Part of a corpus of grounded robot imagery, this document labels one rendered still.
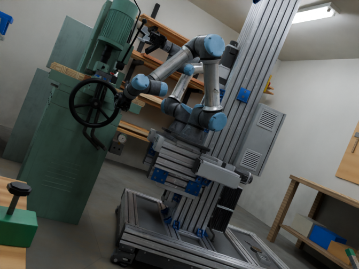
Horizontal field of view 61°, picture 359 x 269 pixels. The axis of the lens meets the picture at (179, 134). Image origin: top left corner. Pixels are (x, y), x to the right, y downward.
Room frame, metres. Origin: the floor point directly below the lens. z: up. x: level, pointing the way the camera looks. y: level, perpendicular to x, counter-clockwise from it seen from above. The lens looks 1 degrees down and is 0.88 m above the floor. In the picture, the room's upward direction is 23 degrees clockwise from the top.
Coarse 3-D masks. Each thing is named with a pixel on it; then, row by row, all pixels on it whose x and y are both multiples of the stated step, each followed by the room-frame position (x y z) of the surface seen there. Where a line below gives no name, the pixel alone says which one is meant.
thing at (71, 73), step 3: (51, 66) 1.92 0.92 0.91; (54, 66) 1.93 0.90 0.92; (54, 69) 1.93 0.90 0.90; (69, 72) 1.97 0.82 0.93; (72, 72) 1.98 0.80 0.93; (69, 75) 1.98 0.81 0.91; (72, 75) 1.98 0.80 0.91; (117, 90) 2.11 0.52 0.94; (135, 99) 2.18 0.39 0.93; (138, 99) 2.19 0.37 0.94; (138, 102) 2.19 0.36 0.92; (141, 102) 2.20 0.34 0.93; (144, 102) 2.21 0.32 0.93; (141, 105) 2.20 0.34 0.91
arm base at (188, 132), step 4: (188, 124) 1.86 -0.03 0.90; (192, 124) 1.84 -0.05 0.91; (184, 128) 1.87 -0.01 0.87; (188, 128) 1.85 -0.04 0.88; (192, 128) 1.84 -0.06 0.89; (196, 128) 1.84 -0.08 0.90; (200, 128) 1.84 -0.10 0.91; (184, 132) 1.85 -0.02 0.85; (188, 132) 1.84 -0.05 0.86; (192, 132) 1.83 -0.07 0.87; (196, 132) 1.83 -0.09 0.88; (200, 132) 1.85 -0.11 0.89; (180, 136) 1.86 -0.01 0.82; (184, 136) 1.83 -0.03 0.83; (188, 136) 1.82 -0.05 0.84; (192, 136) 1.82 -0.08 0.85; (196, 136) 1.83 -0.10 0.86; (200, 136) 1.86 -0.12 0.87; (192, 140) 1.82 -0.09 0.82; (196, 140) 1.83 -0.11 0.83; (200, 140) 1.85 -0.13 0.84; (200, 144) 1.86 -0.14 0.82
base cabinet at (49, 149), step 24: (48, 120) 1.82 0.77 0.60; (72, 120) 1.88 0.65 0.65; (48, 144) 1.84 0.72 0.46; (72, 144) 1.90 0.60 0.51; (24, 168) 1.81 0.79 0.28; (48, 168) 1.87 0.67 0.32; (72, 168) 1.92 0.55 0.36; (96, 168) 1.99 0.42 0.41; (48, 192) 1.89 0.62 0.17; (72, 192) 1.95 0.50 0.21; (48, 216) 1.92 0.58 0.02; (72, 216) 1.98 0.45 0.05
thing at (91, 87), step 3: (90, 84) 1.82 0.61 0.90; (93, 84) 1.80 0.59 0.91; (96, 84) 1.81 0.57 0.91; (114, 84) 1.85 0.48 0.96; (90, 87) 1.80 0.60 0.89; (93, 87) 1.81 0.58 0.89; (114, 87) 1.86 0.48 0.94; (93, 90) 1.81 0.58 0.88; (102, 90) 1.83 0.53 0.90; (108, 90) 1.85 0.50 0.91; (108, 93) 1.85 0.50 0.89; (111, 93) 1.85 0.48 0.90; (105, 96) 1.85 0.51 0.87; (108, 96) 1.85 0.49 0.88; (111, 96) 1.86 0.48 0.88
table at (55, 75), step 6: (54, 72) 1.80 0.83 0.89; (54, 78) 1.80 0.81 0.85; (60, 78) 1.81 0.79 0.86; (66, 78) 1.83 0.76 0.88; (72, 78) 1.84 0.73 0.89; (66, 84) 1.83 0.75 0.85; (72, 84) 1.85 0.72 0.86; (84, 90) 1.80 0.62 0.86; (90, 90) 1.80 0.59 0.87; (108, 102) 1.86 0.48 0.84; (132, 102) 2.02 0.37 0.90; (132, 108) 2.02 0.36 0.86; (138, 108) 2.04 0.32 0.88
